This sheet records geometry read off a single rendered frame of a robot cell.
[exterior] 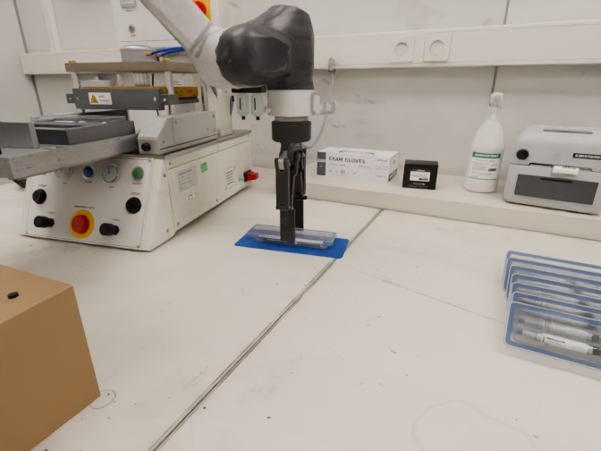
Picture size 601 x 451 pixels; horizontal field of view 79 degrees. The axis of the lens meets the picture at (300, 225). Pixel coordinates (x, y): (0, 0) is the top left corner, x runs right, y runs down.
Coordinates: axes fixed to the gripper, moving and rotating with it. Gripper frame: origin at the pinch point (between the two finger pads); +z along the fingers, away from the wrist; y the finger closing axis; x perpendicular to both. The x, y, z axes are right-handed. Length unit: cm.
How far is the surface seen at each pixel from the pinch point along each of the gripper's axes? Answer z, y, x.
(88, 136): -18.1, 15.6, -32.4
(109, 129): -18.8, 10.3, -32.5
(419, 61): -33, -54, 22
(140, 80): -28, -13, -42
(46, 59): -39, -89, -156
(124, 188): -6.7, 8.1, -33.4
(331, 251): 4.8, 2.3, 8.9
